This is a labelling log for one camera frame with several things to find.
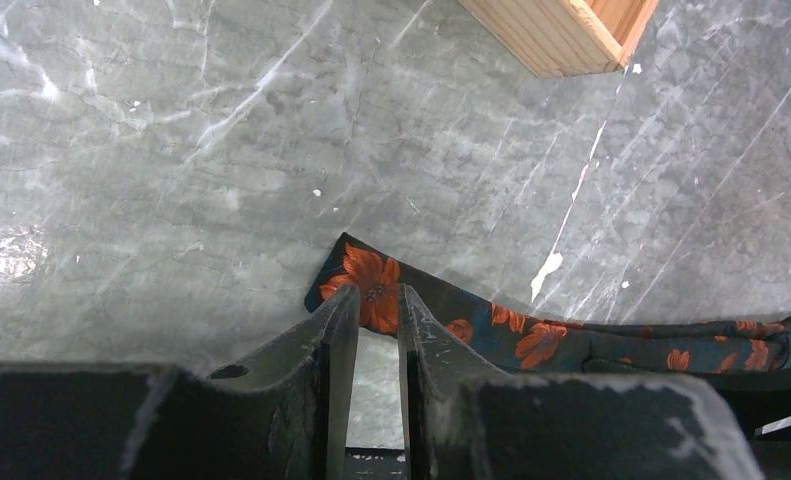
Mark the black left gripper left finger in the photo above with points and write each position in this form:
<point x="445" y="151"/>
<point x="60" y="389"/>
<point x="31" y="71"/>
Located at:
<point x="280" y="412"/>

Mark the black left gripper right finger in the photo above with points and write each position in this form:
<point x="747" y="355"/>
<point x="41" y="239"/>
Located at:
<point x="464" y="418"/>

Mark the black tie orange flowers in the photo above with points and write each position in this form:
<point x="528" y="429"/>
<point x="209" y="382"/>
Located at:
<point x="747" y="362"/>

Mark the wooden compartment tray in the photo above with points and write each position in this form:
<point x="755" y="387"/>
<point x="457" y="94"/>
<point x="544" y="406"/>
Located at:
<point x="564" y="38"/>

